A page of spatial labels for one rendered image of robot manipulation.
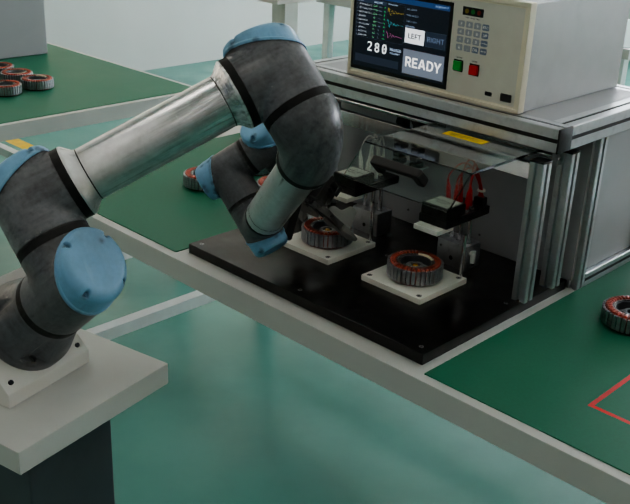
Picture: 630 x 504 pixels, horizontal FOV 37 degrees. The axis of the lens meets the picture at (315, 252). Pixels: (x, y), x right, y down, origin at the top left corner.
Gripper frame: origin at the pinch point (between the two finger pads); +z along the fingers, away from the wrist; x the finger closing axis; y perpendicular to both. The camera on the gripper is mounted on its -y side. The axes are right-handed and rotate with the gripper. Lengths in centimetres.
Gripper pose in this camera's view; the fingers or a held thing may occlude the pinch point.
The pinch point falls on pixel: (329, 233)
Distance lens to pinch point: 201.7
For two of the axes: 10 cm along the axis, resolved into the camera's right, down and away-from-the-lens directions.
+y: 5.5, -8.0, 2.4
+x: -7.1, -3.0, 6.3
